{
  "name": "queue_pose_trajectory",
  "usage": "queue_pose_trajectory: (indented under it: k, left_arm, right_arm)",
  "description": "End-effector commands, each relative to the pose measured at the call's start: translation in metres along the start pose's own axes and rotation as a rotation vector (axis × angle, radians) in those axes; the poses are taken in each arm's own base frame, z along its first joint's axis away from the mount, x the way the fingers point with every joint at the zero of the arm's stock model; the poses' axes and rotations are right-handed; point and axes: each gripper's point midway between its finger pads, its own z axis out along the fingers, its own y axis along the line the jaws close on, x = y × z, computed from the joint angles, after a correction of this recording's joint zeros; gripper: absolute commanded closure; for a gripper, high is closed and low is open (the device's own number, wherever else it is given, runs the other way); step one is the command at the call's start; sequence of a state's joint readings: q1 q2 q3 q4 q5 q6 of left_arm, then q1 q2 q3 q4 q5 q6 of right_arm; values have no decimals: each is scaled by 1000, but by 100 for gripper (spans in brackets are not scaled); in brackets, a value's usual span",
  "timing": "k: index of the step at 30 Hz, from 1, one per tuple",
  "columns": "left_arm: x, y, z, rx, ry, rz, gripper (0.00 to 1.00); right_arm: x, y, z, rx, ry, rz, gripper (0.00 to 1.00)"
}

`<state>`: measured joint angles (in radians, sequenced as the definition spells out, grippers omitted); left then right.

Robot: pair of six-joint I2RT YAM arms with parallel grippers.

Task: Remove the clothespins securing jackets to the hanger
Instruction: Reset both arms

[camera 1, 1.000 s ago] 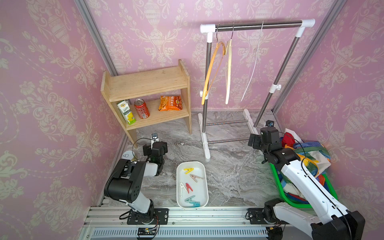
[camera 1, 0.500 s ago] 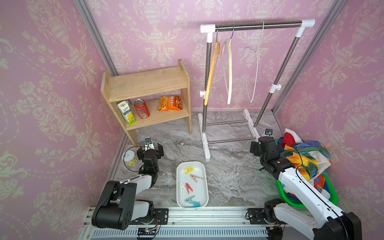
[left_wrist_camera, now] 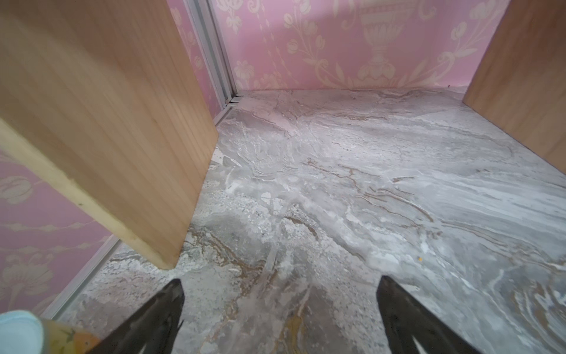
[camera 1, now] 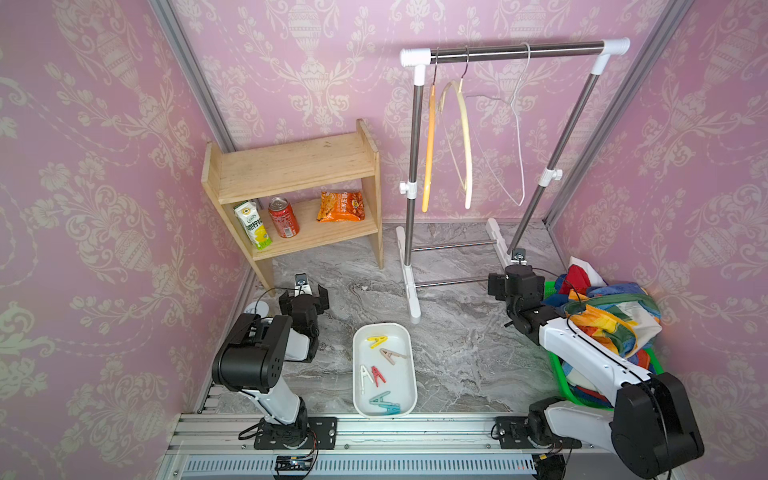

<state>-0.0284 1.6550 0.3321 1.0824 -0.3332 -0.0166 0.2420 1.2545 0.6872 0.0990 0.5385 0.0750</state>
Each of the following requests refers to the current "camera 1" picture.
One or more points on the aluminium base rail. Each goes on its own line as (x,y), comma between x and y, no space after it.
(418,446)

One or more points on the red clothespin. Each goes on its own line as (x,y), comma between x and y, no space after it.
(377,376)

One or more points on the green white juice carton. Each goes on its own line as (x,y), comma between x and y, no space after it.
(251,221)

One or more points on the teal green clothespin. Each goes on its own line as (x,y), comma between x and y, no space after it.
(381,400)

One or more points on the wooden two-tier shelf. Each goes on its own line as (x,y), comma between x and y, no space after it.
(230,179)

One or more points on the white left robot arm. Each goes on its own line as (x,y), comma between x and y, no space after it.
(251,359)

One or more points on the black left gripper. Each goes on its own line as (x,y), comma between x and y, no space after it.
(320,301)

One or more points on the small circuit board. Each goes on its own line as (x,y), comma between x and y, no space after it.
(293,464)

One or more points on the red soda can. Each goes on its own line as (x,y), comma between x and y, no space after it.
(283,217)

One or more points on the white plastic tray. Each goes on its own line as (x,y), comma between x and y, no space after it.
(400,378)

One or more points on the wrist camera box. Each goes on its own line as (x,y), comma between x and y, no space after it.
(303,282)
(518,256)

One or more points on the white wire clothes hanger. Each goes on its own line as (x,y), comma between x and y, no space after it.
(512,105)

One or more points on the pink clothespin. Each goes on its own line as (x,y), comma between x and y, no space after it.
(391,356)

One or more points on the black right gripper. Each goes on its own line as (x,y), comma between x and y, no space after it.
(497,285)

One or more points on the white clothespin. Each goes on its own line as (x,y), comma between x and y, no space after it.
(364,379)

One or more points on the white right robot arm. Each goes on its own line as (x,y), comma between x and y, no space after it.
(649,423)

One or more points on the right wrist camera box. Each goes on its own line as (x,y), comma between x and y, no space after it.
(518,256)

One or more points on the blue clothespin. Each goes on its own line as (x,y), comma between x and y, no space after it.
(390,408)

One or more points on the metal clothes rack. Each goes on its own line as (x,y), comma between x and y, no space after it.
(418,60)

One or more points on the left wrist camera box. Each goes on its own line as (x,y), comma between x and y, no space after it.
(303,282)

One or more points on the blue red white jacket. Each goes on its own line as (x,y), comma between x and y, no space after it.
(582,281)

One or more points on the rainbow striped jacket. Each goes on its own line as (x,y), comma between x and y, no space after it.
(623,323)

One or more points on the wooden clothes hanger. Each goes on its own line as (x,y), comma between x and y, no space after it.
(429,157)

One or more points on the orange snack bag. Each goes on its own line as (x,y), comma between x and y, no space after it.
(341,206)

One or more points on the cream white clothes hanger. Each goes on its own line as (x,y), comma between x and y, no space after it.
(456,86)

